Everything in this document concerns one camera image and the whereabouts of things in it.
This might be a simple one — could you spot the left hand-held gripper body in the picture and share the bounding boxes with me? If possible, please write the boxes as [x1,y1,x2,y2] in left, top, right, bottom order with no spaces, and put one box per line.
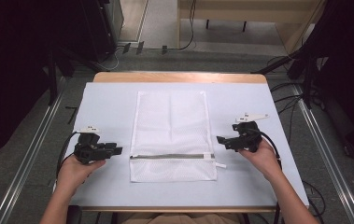
[73,125,107,165]

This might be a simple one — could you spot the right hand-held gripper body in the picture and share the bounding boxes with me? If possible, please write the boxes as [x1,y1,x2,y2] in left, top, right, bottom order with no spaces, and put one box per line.
[232,112,270,154]

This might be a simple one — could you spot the white mesh laundry bag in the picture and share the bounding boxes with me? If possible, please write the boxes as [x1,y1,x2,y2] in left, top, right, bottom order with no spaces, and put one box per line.
[129,90,228,183]

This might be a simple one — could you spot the person's right hand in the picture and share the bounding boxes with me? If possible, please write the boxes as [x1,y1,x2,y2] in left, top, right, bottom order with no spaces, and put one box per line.
[238,138,284,183]

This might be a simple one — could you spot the person's left hand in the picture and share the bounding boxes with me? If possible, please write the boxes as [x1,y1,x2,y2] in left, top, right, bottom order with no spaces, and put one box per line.
[55,153,107,196]

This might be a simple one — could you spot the light blue table mat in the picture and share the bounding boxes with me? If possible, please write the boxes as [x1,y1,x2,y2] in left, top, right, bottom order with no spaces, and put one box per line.
[67,81,310,209]

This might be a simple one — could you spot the black floor tape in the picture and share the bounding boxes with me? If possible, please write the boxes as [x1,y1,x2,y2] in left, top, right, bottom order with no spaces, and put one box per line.
[64,105,79,125]

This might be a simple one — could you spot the black chair part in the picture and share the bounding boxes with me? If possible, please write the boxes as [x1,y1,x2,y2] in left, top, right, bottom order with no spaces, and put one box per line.
[66,204,83,224]

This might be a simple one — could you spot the wooden table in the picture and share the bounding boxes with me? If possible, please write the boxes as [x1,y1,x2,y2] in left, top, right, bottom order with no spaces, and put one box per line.
[80,71,310,215]

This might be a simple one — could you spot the black stand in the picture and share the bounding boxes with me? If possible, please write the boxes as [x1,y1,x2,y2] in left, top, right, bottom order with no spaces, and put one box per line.
[45,46,107,106]
[251,46,325,110]

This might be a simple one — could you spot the person's tan pants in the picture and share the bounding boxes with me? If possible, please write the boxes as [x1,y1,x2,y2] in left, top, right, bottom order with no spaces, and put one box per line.
[114,212,245,224]

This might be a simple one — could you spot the dark curtain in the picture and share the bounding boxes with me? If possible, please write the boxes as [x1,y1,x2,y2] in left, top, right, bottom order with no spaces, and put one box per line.
[302,0,354,161]
[0,0,87,166]

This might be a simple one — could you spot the black cabinet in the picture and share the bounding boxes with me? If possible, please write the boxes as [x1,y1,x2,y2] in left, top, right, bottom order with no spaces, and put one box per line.
[79,0,125,63]

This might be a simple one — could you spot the light wooden bench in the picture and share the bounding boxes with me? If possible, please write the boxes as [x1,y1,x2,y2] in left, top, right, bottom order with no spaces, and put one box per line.
[177,0,326,54]

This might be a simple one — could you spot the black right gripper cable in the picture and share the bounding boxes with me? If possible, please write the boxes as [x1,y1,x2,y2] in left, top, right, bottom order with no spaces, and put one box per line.
[252,128,283,171]

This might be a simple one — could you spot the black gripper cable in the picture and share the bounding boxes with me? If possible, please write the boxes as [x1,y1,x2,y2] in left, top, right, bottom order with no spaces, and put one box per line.
[252,128,283,171]
[55,131,79,179]

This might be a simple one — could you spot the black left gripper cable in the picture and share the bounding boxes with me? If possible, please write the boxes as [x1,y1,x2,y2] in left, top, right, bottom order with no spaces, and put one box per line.
[55,131,79,179]

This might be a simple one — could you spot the black floor cables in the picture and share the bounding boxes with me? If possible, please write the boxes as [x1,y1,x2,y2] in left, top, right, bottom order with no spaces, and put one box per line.
[266,55,309,145]

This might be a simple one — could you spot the metal floor rail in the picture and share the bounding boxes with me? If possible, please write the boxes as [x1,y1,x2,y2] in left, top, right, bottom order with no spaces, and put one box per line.
[290,83,354,224]
[0,77,67,224]

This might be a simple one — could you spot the white floor cable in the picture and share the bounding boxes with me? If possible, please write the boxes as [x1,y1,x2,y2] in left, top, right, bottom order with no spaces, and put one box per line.
[98,46,126,72]

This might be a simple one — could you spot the black floor cable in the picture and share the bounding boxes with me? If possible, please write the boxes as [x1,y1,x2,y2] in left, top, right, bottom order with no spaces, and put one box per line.
[301,179,327,224]

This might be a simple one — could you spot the black hanging cable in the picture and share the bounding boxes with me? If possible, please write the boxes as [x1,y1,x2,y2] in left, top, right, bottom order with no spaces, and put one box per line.
[177,0,197,51]

